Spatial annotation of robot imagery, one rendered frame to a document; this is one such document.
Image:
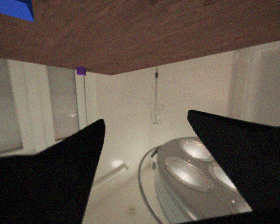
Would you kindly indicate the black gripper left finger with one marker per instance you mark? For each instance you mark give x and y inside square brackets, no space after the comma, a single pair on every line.
[55,184]

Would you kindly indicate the blue block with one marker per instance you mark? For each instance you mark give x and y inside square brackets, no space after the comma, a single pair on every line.
[17,8]

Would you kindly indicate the small purple block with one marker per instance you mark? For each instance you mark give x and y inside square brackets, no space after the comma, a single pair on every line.
[81,71]

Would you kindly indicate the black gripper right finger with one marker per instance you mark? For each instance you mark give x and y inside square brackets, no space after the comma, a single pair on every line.
[247,152]

